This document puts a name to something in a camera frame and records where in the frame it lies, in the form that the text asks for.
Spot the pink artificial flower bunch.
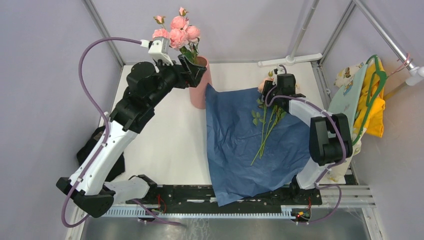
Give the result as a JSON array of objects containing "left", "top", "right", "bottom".
[{"left": 250, "top": 70, "right": 301, "bottom": 167}]

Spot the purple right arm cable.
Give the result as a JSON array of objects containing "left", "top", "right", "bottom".
[{"left": 264, "top": 64, "right": 347, "bottom": 225}]

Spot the blue flower wrapping paper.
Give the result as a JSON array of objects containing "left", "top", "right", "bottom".
[{"left": 205, "top": 86, "right": 310, "bottom": 196}]

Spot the yellow garment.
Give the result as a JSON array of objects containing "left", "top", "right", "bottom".
[{"left": 353, "top": 57, "right": 387, "bottom": 138}]

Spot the black cloth pile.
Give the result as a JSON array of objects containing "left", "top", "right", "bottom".
[{"left": 76, "top": 125, "right": 126, "bottom": 183}]

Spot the single pink flower stem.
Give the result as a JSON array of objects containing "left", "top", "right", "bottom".
[{"left": 169, "top": 7, "right": 201, "bottom": 64}]

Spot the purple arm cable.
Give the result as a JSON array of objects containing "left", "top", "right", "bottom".
[
  {"left": 264, "top": 64, "right": 347, "bottom": 225},
  {"left": 61, "top": 37, "right": 181, "bottom": 229}
]

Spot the white clothes rack stand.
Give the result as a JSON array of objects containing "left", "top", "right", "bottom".
[{"left": 257, "top": 0, "right": 323, "bottom": 68}]

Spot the light green printed garment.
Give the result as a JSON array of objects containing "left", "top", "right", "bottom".
[{"left": 328, "top": 62, "right": 368, "bottom": 141}]

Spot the pink cylindrical vase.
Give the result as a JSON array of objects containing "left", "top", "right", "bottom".
[{"left": 189, "top": 56, "right": 212, "bottom": 110}]

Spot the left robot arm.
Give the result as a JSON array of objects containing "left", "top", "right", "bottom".
[{"left": 56, "top": 55, "right": 207, "bottom": 218}]

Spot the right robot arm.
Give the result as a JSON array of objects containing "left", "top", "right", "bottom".
[{"left": 261, "top": 73, "right": 353, "bottom": 204}]

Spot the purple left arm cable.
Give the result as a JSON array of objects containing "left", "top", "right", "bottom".
[{"left": 61, "top": 37, "right": 181, "bottom": 229}]

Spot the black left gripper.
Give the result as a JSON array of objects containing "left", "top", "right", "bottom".
[{"left": 148, "top": 54, "right": 208, "bottom": 108}]

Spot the green clothes hanger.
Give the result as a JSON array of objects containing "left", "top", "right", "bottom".
[{"left": 351, "top": 54, "right": 388, "bottom": 147}]

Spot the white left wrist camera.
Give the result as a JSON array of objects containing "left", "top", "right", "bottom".
[{"left": 140, "top": 36, "right": 174, "bottom": 67}]

